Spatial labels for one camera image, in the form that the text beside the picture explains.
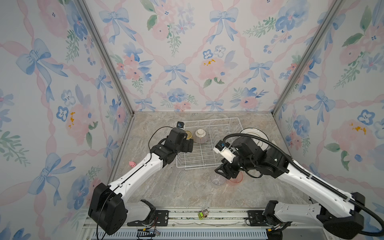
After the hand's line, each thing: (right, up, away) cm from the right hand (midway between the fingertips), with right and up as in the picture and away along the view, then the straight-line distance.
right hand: (219, 164), depth 67 cm
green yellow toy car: (-7, -26, +6) cm, 27 cm away
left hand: (-16, +10, +14) cm, 24 cm away
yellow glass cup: (-14, +12, +26) cm, 32 cm away
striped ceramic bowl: (-7, +11, +30) cm, 33 cm away
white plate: (+33, +13, +36) cm, 50 cm away
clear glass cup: (+2, -14, +18) cm, 23 cm away
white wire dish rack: (-6, -1, +28) cm, 28 cm away
